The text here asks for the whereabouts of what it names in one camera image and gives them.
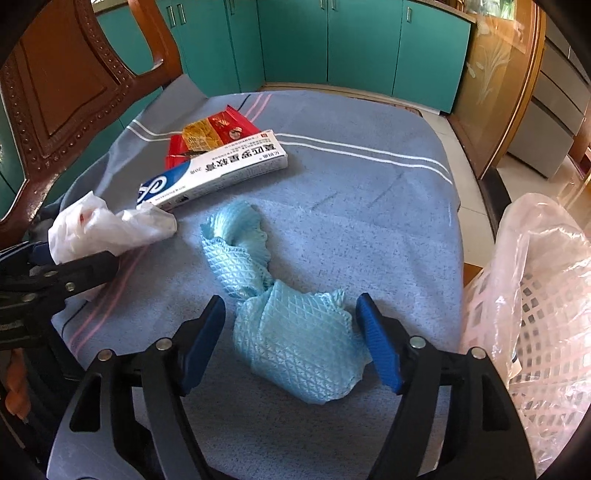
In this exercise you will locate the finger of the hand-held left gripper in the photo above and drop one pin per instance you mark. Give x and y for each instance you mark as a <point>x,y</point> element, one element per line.
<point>27,258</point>
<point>78,277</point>

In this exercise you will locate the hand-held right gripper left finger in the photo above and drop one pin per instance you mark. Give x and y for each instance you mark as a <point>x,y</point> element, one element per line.
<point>203,346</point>

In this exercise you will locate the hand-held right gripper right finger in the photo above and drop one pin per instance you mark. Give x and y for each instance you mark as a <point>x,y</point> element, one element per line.
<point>381,350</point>

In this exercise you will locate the white plastic bag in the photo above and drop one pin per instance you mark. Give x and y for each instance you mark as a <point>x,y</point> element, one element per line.
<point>106,226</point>

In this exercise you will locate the light blue cloth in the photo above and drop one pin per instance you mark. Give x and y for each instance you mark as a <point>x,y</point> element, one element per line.
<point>295,341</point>

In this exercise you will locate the white mesh basket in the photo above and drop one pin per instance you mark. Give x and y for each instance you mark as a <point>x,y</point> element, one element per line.
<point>545,323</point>

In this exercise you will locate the person's left hand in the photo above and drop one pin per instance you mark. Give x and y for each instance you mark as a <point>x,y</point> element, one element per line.
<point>14,383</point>

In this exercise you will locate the blue striped blanket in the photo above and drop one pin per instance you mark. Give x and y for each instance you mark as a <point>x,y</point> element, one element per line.
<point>369,207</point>

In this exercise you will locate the carved wooden chair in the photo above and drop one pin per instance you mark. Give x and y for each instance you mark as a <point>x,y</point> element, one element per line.
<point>69,92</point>

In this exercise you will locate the white blue medicine box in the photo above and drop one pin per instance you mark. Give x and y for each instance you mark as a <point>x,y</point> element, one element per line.
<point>217,171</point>

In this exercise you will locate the red snack packet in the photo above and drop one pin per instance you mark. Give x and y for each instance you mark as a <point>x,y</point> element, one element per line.
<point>221,123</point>

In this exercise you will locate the wooden glass partition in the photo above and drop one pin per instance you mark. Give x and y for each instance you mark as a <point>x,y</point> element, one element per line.
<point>494,69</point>

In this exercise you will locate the teal kitchen cabinets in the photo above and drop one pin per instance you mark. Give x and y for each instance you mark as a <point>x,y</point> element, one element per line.
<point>360,46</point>

